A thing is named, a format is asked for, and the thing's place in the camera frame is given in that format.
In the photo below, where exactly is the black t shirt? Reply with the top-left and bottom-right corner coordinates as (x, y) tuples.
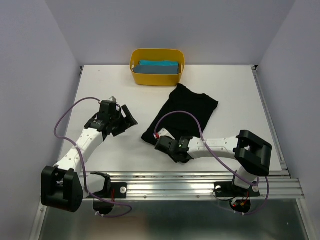
(141, 83), (219, 146)

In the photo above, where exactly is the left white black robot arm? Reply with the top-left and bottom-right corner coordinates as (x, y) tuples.
(40, 97), (138, 218)

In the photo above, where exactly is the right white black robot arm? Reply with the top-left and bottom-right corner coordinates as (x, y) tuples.
(155, 128), (272, 195)

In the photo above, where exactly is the grey blue folded t shirt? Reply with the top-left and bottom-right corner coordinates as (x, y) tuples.
(133, 64), (180, 75)

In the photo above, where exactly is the teal folded t shirt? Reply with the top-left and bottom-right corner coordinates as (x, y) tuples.
(138, 59), (179, 68)

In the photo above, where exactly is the yellow plastic basket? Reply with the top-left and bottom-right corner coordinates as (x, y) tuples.
(129, 48), (185, 87)

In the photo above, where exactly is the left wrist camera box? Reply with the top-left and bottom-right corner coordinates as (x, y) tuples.
(108, 96), (117, 103)

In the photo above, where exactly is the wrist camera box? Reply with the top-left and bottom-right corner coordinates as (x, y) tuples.
(158, 128), (174, 139)
(108, 96), (117, 103)

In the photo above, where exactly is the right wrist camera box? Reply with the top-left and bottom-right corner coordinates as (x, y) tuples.
(158, 128), (174, 139)

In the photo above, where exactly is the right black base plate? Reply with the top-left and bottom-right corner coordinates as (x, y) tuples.
(213, 181), (260, 198)

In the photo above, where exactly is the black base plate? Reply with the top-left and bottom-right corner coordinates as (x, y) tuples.
(213, 181), (260, 198)
(88, 182), (128, 199)

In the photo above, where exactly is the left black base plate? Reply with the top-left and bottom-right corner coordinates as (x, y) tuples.
(88, 182), (128, 199)

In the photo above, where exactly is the aluminium front rail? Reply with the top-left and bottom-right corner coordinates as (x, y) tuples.
(109, 170), (305, 201)

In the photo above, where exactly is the right aluminium side rail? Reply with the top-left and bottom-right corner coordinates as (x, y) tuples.
(251, 65), (291, 178)

